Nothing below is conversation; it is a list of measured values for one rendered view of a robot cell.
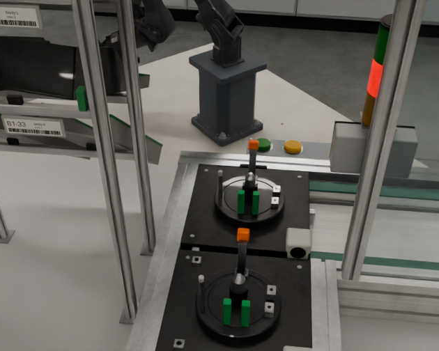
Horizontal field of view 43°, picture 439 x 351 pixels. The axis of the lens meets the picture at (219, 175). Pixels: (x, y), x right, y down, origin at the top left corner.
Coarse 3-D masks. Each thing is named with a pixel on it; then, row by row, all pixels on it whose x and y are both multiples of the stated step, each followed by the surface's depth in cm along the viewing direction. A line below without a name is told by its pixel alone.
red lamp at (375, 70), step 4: (372, 64) 76; (376, 64) 75; (372, 68) 76; (376, 68) 75; (380, 68) 74; (372, 72) 76; (376, 72) 75; (380, 72) 74; (372, 76) 76; (376, 76) 75; (372, 80) 76; (376, 80) 76; (368, 84) 78; (372, 84) 76; (376, 84) 76; (368, 88) 78; (372, 88) 77; (376, 88) 76; (372, 92) 77; (376, 92) 76
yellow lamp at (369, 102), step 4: (368, 92) 78; (368, 96) 78; (372, 96) 77; (368, 100) 78; (372, 100) 78; (364, 104) 80; (368, 104) 79; (372, 104) 78; (364, 108) 80; (368, 108) 79; (372, 108) 78; (364, 112) 80; (368, 112) 79; (372, 112) 78; (364, 116) 80; (368, 116) 79; (364, 120) 80; (368, 120) 80; (364, 124) 81; (368, 124) 80
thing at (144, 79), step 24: (0, 48) 79; (24, 48) 78; (48, 48) 77; (72, 48) 76; (0, 72) 80; (24, 72) 79; (48, 72) 78; (72, 72) 77; (120, 72) 91; (72, 96) 77
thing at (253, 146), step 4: (252, 140) 111; (256, 140) 111; (252, 144) 110; (256, 144) 110; (248, 148) 110; (252, 148) 110; (256, 148) 110; (252, 152) 108; (252, 156) 111; (252, 160) 111; (252, 164) 111; (252, 168) 111; (248, 172) 112; (252, 172) 112
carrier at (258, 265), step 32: (192, 256) 100; (224, 256) 100; (256, 256) 100; (192, 288) 94; (224, 288) 91; (256, 288) 91; (288, 288) 94; (192, 320) 89; (224, 320) 85; (256, 320) 86; (288, 320) 89
